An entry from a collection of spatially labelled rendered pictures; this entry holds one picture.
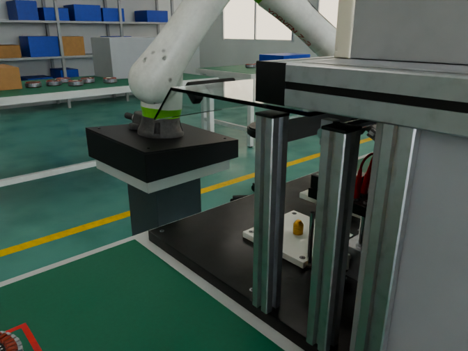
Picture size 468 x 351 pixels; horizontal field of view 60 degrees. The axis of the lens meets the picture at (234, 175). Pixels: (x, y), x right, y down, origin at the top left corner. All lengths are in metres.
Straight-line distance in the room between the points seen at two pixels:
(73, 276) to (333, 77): 0.55
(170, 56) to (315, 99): 0.72
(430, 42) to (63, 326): 0.59
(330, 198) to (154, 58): 0.75
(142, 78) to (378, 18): 0.72
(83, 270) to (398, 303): 0.53
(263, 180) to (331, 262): 0.13
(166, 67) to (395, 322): 0.84
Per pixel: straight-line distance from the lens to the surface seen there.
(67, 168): 3.23
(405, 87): 0.37
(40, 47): 6.79
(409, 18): 0.50
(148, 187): 1.18
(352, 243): 0.69
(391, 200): 0.41
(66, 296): 0.72
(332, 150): 0.45
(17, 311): 0.72
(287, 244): 0.75
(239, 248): 0.76
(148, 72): 1.10
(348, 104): 0.40
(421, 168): 0.39
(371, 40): 0.52
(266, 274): 0.57
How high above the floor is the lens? 1.15
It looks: 20 degrees down
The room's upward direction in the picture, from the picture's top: straight up
